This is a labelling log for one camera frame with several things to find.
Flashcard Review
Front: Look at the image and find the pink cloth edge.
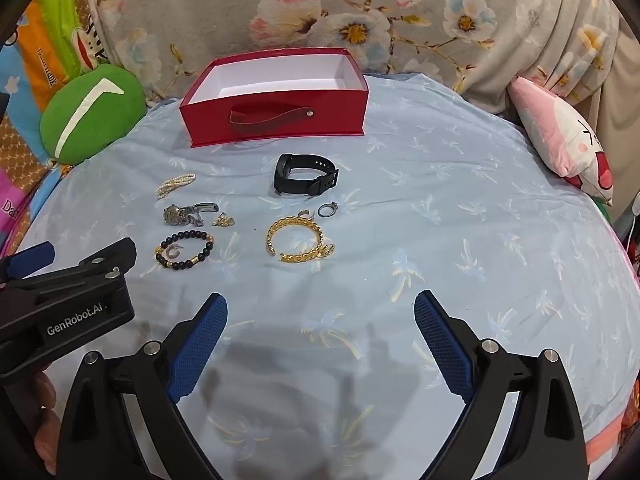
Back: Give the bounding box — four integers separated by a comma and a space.
585, 400, 627, 467

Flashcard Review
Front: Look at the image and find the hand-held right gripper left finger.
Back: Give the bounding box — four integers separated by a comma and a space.
59, 292, 236, 480

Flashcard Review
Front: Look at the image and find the person's left hand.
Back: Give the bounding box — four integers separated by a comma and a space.
30, 370, 59, 476

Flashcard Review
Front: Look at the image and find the silver metal wristwatch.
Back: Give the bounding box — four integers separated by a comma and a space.
162, 202, 221, 227

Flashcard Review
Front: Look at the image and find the gold chain bracelet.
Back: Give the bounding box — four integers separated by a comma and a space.
265, 216, 336, 265

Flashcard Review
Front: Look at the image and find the pink cartoon pillow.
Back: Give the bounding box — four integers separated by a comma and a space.
507, 76, 615, 206

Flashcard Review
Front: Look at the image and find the pearl bracelet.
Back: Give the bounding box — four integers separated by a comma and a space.
156, 173, 197, 199

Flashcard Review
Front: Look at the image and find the colourful cartoon printed cloth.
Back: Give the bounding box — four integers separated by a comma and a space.
0, 0, 108, 261

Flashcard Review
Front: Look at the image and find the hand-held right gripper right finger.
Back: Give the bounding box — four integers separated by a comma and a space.
414, 290, 588, 480

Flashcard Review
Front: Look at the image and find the grey floral blanket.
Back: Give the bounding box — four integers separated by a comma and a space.
82, 0, 640, 221

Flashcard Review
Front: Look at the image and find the red box with strap handle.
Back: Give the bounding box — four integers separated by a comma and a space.
180, 47, 370, 149

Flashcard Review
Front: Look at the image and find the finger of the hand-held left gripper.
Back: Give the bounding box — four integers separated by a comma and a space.
0, 241, 56, 281
65, 238, 138, 283

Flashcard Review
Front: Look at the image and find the light blue palm print bedsheet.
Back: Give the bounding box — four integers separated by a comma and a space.
10, 72, 633, 480

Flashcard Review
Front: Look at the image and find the green round cushion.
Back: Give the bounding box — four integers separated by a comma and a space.
40, 64, 147, 166

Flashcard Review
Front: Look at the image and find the black smart band watch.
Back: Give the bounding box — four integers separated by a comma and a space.
273, 153, 340, 196

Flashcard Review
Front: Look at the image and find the black and gold bead bracelet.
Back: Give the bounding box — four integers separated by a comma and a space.
155, 230, 216, 271

